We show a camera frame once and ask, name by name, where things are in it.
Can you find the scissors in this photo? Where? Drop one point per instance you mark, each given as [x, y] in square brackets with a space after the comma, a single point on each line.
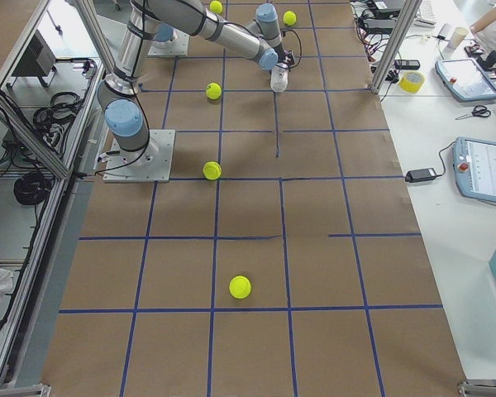
[479, 111]

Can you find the far teach pendant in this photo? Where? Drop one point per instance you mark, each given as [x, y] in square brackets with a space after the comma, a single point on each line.
[466, 80]

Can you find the tennis ball with Roland Garros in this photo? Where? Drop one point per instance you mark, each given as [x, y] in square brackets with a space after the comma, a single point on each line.
[212, 170]

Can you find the tennis ball with Wilson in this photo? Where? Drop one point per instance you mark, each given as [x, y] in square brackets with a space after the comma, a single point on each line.
[213, 91]

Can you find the black power brick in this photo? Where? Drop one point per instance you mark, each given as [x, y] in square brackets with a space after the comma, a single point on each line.
[420, 175]

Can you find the aluminium frame post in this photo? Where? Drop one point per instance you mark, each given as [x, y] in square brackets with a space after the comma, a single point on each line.
[404, 22]

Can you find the tennis ball upper left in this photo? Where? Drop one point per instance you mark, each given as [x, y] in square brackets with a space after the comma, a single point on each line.
[289, 18]

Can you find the teach pendant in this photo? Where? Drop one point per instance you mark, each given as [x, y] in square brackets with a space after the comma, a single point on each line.
[474, 165]
[466, 80]

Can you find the near teach pendant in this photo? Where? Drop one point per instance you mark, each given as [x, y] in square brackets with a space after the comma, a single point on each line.
[474, 165]

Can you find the tennis ball lower left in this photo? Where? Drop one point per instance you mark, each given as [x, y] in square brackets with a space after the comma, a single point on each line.
[240, 287]

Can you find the yellow tape roll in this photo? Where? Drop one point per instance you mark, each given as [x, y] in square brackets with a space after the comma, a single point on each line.
[412, 81]

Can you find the paper cup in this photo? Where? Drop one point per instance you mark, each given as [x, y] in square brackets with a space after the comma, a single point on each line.
[457, 37]

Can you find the white tennis ball can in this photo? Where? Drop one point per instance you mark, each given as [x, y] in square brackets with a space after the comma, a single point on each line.
[279, 78]

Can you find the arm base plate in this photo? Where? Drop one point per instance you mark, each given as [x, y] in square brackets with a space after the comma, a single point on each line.
[153, 165]
[174, 43]

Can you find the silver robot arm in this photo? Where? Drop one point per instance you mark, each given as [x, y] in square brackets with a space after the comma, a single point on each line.
[260, 42]

